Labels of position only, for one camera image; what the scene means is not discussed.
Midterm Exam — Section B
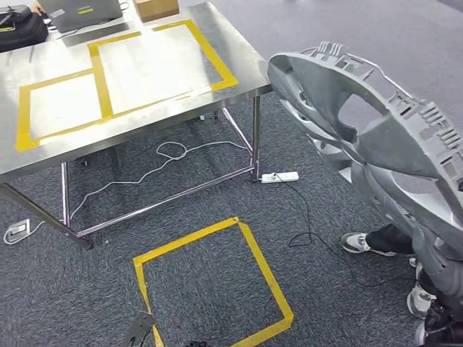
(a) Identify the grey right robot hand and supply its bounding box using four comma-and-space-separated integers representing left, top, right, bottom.
412, 226, 446, 283

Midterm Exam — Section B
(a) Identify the grey plastic wheel hubcap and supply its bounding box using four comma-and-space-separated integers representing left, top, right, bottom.
267, 40, 463, 262

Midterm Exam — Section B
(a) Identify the stainless steel workbench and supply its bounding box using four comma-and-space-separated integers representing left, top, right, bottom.
0, 2, 273, 250

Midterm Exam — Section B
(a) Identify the long white power strip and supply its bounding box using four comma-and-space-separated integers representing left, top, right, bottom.
261, 171, 301, 184

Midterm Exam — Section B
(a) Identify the brown cardboard box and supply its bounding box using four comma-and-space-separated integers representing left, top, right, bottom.
131, 0, 181, 23

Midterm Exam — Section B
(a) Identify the yellow tape bench marking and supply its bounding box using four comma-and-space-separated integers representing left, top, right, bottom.
15, 19, 239, 153

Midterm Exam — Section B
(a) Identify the grey laptop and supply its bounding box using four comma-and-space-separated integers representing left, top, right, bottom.
38, 0, 124, 33

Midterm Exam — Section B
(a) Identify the white floor socket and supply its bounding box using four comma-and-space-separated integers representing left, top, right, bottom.
3, 218, 46, 246

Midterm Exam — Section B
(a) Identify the black carry bag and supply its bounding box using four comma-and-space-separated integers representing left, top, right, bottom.
0, 4, 48, 53

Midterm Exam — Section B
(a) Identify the thin black floor cable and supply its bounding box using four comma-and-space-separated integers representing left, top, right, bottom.
275, 174, 417, 288

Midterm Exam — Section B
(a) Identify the white cable under workbench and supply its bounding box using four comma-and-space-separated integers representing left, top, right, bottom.
68, 140, 250, 221

